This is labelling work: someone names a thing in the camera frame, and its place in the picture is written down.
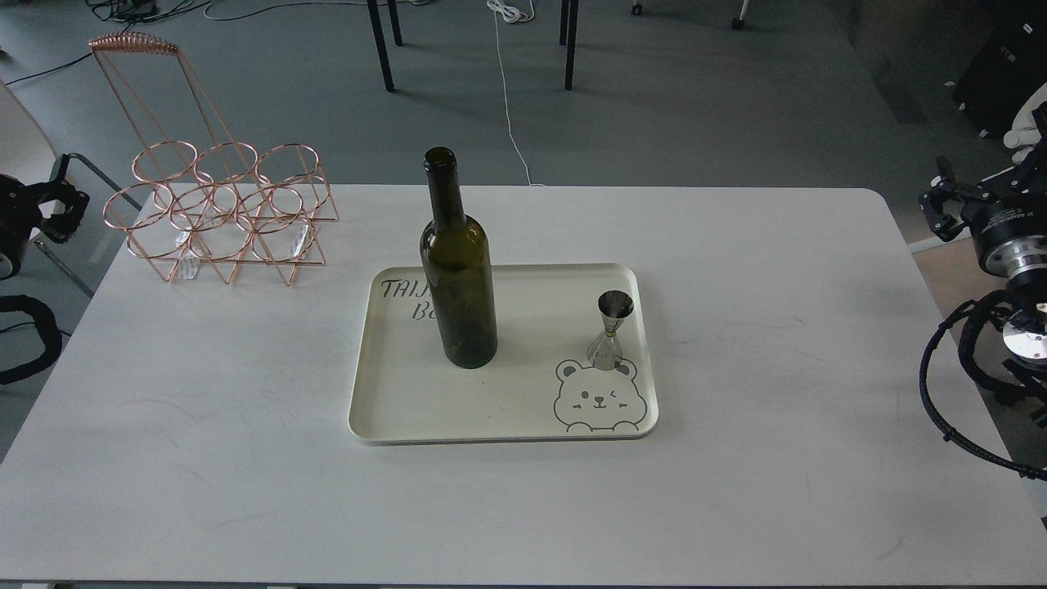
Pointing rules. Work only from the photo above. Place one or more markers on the silver metal jigger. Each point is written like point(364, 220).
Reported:
point(604, 351)

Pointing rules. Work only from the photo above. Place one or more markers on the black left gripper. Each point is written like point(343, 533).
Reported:
point(60, 225)

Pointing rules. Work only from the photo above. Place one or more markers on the black table legs right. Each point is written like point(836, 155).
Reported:
point(568, 26)

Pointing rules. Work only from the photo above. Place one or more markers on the cream bear print tray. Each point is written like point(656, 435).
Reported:
point(540, 386)

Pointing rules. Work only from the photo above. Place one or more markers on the copper wire bottle rack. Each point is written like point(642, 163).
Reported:
point(216, 203)

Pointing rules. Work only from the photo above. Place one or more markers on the dark green wine bottle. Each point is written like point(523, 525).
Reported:
point(456, 261)

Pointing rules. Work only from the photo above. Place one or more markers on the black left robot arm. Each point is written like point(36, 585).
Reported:
point(19, 216)

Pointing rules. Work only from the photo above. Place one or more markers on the black table legs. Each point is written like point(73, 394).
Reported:
point(568, 26)
point(378, 31)

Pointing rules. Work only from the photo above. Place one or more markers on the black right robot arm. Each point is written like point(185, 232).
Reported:
point(1005, 217)

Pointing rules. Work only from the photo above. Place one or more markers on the black box right background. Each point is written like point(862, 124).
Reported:
point(1007, 70)

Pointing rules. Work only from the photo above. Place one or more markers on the black table legs left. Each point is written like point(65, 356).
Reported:
point(378, 31)

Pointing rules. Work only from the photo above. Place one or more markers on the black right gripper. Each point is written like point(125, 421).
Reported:
point(949, 205)

